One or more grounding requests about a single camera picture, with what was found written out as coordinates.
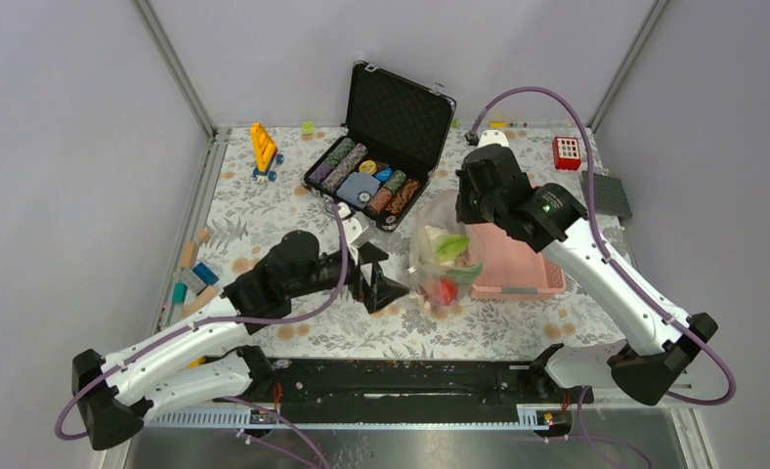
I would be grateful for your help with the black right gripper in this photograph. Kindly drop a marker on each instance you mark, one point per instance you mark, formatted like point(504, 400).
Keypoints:
point(464, 213)

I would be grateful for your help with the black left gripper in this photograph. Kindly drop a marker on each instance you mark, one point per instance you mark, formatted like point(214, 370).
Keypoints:
point(382, 290)

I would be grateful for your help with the clear pink zip top bag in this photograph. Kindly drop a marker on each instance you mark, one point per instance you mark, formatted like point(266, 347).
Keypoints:
point(422, 273)

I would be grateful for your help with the white toy dumpling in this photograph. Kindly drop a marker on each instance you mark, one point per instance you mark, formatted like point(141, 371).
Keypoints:
point(446, 249)

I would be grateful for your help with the green toy leaf vegetable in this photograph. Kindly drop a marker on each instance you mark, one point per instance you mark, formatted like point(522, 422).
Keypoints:
point(465, 273)

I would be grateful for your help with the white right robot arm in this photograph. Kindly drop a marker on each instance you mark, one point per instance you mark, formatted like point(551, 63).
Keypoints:
point(660, 339)

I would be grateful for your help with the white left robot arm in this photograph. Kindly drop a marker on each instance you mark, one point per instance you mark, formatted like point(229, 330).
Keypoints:
point(118, 393)

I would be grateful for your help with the red toy block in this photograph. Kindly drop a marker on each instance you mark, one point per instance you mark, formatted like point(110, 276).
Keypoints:
point(566, 153)

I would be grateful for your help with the pink plastic basket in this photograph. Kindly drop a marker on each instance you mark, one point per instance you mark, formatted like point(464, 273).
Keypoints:
point(511, 270)

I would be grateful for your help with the black poker chip case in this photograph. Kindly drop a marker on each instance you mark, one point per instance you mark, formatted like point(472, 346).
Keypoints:
point(401, 123)

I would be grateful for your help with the grey building baseplate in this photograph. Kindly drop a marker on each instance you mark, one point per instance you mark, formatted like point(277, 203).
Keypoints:
point(609, 197)

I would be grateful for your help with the yellow toy ladder cart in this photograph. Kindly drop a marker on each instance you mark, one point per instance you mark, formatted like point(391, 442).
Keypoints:
point(267, 157)

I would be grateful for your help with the blue toy block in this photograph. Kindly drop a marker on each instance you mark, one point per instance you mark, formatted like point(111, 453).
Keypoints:
point(205, 274)

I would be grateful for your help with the grey toy block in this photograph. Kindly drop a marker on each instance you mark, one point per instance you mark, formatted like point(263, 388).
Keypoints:
point(191, 281)

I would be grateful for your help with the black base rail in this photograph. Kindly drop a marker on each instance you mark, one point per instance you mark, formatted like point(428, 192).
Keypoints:
point(315, 391)

